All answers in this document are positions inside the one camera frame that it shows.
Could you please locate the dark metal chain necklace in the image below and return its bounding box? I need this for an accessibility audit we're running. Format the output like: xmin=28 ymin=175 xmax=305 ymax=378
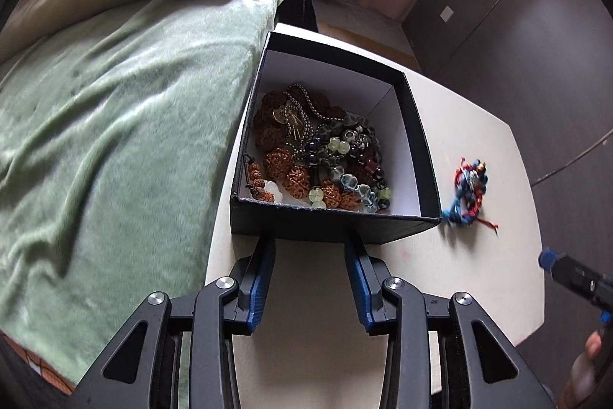
xmin=270 ymin=83 xmax=346 ymax=151

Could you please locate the brown seed bead bracelet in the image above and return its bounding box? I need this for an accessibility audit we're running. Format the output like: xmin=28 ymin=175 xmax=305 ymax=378
xmin=244 ymin=89 xmax=346 ymax=209

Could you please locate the translucent glass bead bracelet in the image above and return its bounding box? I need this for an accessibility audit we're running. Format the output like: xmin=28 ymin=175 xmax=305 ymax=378
xmin=309 ymin=167 xmax=394 ymax=213

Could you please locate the dark bead bracelet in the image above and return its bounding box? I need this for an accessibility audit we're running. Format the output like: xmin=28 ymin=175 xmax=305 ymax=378
xmin=302 ymin=114 xmax=386 ymax=192

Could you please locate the dark brown wardrobe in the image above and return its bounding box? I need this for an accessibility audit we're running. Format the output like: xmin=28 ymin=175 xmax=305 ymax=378
xmin=401 ymin=0 xmax=613 ymax=391

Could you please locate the blue red braided bracelet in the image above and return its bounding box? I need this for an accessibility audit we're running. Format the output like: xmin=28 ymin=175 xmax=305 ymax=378
xmin=441 ymin=157 xmax=500 ymax=234

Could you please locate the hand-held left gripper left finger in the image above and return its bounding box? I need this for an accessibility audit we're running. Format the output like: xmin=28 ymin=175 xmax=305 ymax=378
xmin=79 ymin=235 xmax=277 ymax=409

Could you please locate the black cardboard box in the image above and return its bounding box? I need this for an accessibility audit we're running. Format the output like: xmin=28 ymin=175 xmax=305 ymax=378
xmin=229 ymin=30 xmax=442 ymax=245

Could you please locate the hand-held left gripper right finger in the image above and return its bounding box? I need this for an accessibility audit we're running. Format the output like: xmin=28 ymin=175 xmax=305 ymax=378
xmin=344 ymin=235 xmax=557 ymax=409

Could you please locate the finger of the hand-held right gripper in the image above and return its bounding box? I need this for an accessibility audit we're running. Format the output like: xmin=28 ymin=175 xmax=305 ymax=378
xmin=538 ymin=248 xmax=568 ymax=281

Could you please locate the green bed blanket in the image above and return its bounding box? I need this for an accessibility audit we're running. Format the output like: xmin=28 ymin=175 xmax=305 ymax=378
xmin=0 ymin=0 xmax=291 ymax=391

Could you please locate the white low table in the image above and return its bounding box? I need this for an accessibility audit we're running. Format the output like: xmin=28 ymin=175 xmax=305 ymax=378
xmin=203 ymin=23 xmax=544 ymax=409

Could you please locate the person's right hand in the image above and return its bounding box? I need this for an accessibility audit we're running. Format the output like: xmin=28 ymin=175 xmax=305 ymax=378
xmin=561 ymin=330 xmax=613 ymax=409

